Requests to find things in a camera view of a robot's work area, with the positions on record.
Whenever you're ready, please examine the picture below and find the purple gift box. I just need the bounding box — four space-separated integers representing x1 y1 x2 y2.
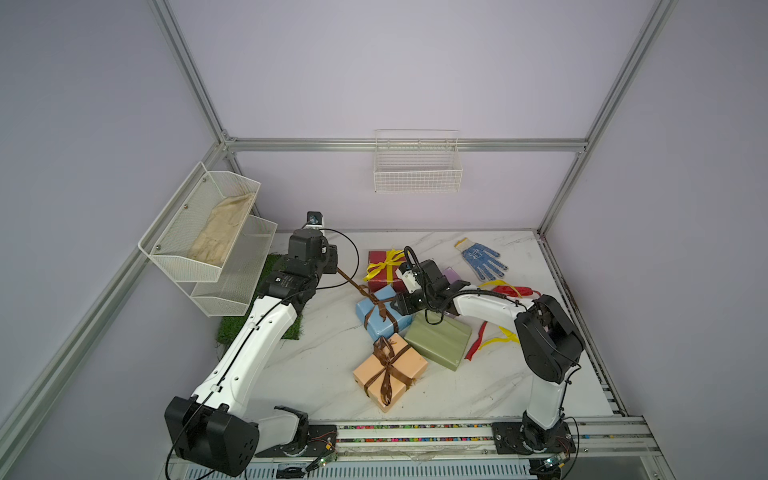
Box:
443 268 462 286

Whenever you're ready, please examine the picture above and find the green gift box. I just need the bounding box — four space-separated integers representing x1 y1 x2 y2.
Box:
405 310 472 371

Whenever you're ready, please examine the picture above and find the brown ribbon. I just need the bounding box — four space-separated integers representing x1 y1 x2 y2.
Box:
337 268 400 333
361 334 418 406

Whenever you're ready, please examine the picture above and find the blue gift box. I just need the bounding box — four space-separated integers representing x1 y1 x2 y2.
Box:
355 286 413 340

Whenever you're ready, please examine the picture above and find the yellow ribbon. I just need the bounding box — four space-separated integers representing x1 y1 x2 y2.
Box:
364 249 405 283
473 293 526 336

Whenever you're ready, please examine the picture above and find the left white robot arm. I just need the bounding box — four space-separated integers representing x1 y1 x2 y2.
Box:
164 226 338 477

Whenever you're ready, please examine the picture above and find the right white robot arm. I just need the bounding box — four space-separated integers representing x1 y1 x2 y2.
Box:
394 246 584 434

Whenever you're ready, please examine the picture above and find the red gift box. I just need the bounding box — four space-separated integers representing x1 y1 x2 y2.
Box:
364 249 406 293

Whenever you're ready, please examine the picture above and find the yellow ribbon on red box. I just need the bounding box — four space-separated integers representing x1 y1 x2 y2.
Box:
364 249 405 283

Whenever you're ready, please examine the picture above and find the brown ribbon on orange box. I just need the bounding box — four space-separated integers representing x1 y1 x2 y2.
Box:
361 334 418 406

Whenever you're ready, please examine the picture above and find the orange gift box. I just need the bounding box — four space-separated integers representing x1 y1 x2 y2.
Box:
352 333 430 413

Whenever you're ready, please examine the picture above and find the blue dotted work glove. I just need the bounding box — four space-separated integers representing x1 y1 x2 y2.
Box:
454 238 508 281

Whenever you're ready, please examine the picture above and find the lower white mesh shelf basket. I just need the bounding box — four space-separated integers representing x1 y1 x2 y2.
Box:
180 215 277 317

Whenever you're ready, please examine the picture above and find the white mesh shelf basket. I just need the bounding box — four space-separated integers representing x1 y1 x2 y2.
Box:
180 215 277 317
138 163 261 283

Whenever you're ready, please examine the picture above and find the green artificial grass mat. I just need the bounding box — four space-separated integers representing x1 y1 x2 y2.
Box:
216 253 302 348

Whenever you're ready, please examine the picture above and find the beige cloth in basket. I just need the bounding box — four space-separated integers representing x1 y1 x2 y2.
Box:
188 193 256 267

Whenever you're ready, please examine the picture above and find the upper white mesh shelf basket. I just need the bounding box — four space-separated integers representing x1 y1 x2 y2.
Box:
138 163 261 283

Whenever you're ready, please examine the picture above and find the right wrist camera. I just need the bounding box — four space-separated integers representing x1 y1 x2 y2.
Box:
397 265 420 293

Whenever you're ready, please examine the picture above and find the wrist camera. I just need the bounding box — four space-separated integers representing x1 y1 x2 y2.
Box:
302 211 325 231
397 265 420 293

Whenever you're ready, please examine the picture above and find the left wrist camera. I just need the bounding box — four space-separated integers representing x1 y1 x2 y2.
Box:
302 211 325 231

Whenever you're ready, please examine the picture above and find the white wire wall basket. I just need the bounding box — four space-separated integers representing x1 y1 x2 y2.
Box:
373 129 463 194

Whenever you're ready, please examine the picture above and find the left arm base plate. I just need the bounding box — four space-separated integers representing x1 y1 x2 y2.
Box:
255 406 338 458

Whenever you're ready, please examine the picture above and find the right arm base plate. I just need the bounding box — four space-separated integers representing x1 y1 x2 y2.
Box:
491 413 576 456

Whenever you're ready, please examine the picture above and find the aluminium front rail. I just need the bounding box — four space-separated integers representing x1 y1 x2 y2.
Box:
157 416 676 480

